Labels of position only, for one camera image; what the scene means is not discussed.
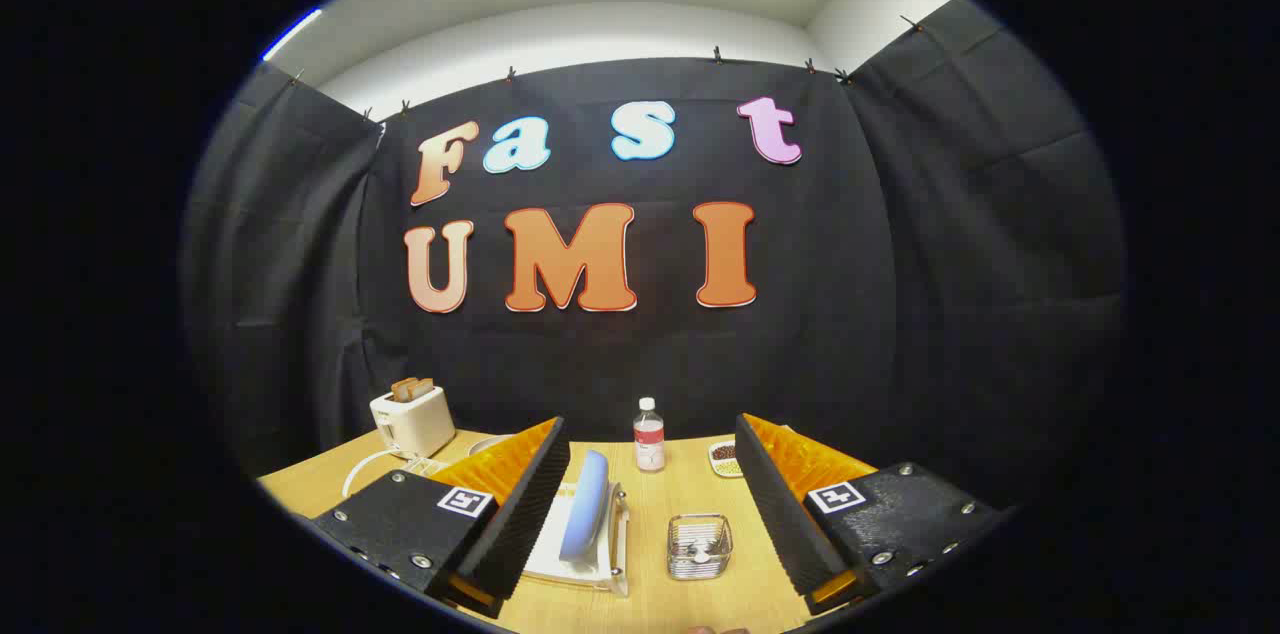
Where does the blue plate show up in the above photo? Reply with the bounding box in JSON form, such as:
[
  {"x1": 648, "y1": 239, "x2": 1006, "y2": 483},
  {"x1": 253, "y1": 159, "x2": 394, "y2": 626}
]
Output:
[{"x1": 558, "y1": 450, "x2": 611, "y2": 563}]

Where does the white dish rack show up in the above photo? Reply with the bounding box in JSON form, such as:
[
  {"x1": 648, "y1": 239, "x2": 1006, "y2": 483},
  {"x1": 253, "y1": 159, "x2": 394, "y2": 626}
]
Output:
[{"x1": 520, "y1": 479, "x2": 631, "y2": 598}]

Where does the metal wire basket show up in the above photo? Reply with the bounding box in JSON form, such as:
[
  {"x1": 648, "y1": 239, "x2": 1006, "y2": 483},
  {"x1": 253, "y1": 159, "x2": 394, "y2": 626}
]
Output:
[{"x1": 667, "y1": 513, "x2": 734, "y2": 582}]

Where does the white power cable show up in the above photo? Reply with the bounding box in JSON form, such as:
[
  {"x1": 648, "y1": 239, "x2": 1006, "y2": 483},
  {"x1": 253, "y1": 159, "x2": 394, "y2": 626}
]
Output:
[{"x1": 342, "y1": 449, "x2": 403, "y2": 499}]

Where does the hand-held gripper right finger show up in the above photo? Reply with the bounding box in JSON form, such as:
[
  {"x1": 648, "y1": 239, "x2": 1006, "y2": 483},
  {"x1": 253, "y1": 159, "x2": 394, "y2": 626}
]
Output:
[{"x1": 735, "y1": 412, "x2": 1007, "y2": 615}]

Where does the white toaster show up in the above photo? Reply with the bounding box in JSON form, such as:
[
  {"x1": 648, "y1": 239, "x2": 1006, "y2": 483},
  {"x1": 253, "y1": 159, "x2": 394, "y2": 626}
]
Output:
[{"x1": 369, "y1": 384, "x2": 457, "y2": 460}]

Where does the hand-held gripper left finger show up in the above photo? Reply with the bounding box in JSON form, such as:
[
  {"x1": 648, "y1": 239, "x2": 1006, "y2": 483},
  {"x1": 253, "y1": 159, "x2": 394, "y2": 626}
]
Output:
[{"x1": 310, "y1": 416, "x2": 571, "y2": 620}]

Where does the clear plastic bottle red label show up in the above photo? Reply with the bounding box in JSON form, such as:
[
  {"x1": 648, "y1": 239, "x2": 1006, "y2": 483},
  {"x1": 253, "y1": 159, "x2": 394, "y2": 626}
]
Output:
[{"x1": 633, "y1": 398, "x2": 667, "y2": 473}]

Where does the black backdrop cloth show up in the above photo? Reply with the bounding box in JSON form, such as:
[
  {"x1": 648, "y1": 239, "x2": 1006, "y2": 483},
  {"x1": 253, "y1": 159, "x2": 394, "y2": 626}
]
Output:
[{"x1": 180, "y1": 0, "x2": 1131, "y2": 515}]

